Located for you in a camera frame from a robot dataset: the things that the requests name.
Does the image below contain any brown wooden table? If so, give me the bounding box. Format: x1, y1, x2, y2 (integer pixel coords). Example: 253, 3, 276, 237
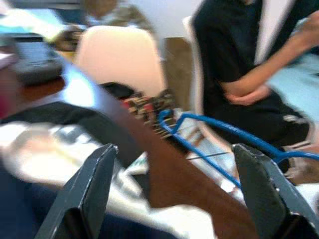
0, 62, 260, 239

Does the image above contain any person in camouflage jacket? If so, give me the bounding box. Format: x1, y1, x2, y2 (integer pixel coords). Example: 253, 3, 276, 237
53, 0, 156, 50

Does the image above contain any dark navy cloth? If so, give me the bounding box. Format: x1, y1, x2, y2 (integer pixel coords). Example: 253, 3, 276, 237
0, 159, 175, 239

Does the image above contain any grey laptop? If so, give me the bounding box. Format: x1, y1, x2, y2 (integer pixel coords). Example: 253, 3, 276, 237
12, 37, 66, 85

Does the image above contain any person in black clothes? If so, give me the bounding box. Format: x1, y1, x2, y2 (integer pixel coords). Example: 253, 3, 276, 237
193, 0, 319, 150

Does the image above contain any blue plastic hanger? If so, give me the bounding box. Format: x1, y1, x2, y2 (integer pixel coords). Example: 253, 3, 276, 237
158, 109, 319, 190

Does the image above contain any white plastic chair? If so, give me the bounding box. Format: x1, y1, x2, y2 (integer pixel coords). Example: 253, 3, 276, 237
182, 16, 208, 118
74, 24, 165, 93

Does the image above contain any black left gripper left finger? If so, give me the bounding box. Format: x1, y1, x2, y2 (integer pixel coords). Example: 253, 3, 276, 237
34, 143, 118, 239

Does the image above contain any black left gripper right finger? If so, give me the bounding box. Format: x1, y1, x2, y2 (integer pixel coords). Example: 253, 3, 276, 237
232, 143, 319, 239

